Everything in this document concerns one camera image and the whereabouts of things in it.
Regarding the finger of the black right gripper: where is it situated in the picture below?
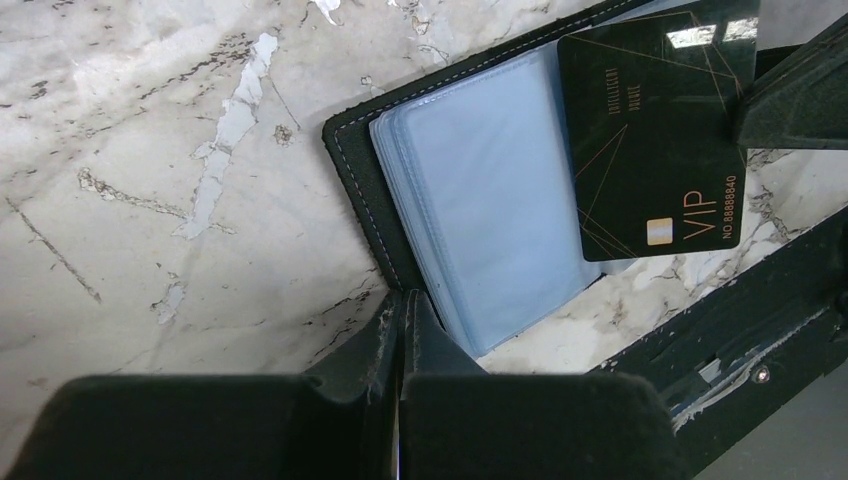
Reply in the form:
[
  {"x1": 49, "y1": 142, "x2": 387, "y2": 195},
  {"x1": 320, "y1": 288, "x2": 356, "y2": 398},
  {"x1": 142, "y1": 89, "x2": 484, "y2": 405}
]
[{"x1": 734, "y1": 16, "x2": 847, "y2": 149}]

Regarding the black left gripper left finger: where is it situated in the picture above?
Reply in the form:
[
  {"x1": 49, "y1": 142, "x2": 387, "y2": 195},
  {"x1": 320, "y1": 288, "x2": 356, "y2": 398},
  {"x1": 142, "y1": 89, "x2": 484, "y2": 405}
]
[{"x1": 0, "y1": 289, "x2": 404, "y2": 480}]

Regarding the black card holder wallet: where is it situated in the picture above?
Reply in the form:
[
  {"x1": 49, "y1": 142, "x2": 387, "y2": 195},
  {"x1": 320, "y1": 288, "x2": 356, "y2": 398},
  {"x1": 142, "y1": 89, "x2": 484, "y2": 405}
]
[{"x1": 322, "y1": 1, "x2": 696, "y2": 356}]

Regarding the black VIP card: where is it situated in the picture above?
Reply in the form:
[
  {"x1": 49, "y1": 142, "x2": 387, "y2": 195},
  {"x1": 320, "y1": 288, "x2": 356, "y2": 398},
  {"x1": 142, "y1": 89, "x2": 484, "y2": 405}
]
[{"x1": 557, "y1": 1, "x2": 760, "y2": 262}]

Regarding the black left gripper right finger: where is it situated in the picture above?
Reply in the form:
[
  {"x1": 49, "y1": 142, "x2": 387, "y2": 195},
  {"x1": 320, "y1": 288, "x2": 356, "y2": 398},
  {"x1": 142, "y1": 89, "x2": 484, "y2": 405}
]
[{"x1": 397, "y1": 289, "x2": 694, "y2": 480}]

